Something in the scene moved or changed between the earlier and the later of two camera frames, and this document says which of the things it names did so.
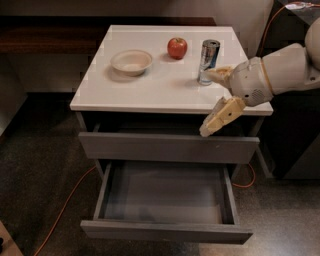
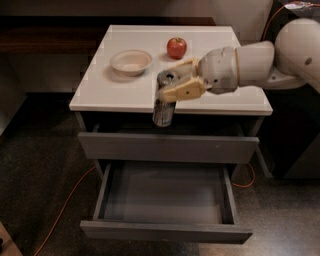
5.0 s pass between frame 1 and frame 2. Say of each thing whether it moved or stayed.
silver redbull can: moved
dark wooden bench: stayed
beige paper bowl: stayed
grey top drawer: stayed
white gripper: moved
